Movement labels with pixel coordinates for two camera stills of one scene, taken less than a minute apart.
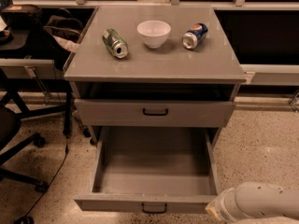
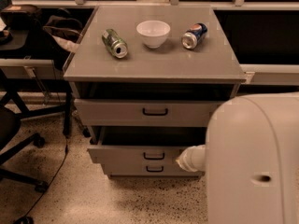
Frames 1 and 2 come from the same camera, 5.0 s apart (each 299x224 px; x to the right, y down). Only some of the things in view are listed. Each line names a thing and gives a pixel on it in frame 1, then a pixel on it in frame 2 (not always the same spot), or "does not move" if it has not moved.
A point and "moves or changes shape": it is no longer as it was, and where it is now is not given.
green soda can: x=115 y=43 does not move
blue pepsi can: x=195 y=35 does not move
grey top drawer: x=155 y=112 does not move
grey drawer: x=152 y=170 moves or changes shape
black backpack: x=22 y=16 does not move
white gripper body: x=221 y=207 -> x=186 y=160
